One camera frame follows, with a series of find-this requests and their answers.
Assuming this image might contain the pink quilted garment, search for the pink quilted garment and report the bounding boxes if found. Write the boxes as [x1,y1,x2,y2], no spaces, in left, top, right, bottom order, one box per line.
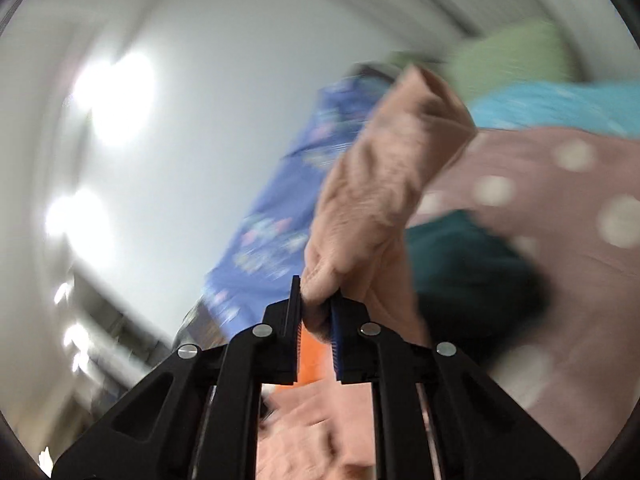
[255,65,478,480]

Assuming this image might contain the dark teal plush blanket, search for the dark teal plush blanket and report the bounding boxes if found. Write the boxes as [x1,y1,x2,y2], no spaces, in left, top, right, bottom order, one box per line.
[405,210,551,366]

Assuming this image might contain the light blue bed sheet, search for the light blue bed sheet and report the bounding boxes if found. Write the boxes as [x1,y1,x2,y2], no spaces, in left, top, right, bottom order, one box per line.
[467,82,640,136]

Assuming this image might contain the orange puffer jacket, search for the orange puffer jacket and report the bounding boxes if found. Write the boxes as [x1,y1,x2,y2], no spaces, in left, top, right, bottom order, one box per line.
[295,330,336,386]

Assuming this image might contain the green pillow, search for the green pillow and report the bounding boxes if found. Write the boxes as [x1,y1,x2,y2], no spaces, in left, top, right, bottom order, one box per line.
[445,20,576,103]

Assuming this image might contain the bright ceiling light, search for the bright ceiling light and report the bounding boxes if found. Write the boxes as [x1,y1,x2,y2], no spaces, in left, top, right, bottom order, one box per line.
[45,190,111,253]
[72,52,158,148]

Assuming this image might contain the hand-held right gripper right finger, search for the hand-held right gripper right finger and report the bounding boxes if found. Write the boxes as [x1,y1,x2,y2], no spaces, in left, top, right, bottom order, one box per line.
[327,296,581,480]

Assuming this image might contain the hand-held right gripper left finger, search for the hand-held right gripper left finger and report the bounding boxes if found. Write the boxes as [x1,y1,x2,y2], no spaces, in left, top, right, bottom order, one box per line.
[52,275,303,480]

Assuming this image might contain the blue tree-print sheet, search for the blue tree-print sheet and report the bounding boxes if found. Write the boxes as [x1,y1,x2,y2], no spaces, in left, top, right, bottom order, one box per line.
[200,77,401,341]

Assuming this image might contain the pink polka dot bed cover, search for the pink polka dot bed cover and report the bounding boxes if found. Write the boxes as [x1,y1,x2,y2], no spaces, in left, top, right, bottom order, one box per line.
[405,127,640,471]

